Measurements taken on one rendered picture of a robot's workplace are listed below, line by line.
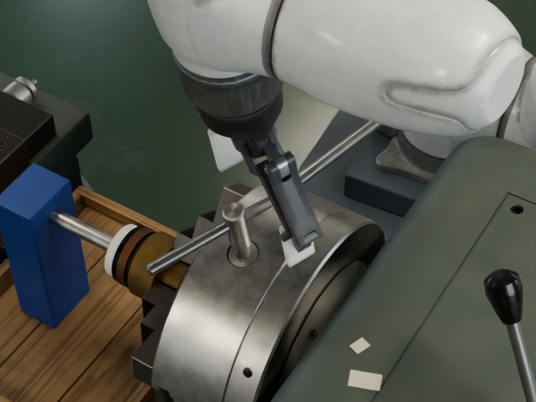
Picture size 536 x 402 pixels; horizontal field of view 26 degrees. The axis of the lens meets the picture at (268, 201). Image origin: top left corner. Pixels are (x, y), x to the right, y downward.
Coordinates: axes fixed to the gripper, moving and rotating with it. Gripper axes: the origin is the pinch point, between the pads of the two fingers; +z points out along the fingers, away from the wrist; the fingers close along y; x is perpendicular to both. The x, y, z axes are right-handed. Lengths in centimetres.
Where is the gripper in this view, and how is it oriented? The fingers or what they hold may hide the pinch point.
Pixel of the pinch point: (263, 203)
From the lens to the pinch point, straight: 116.3
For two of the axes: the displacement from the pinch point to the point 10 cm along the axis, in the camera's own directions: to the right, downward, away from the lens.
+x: -8.5, 4.9, -1.9
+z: 1.2, 5.2, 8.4
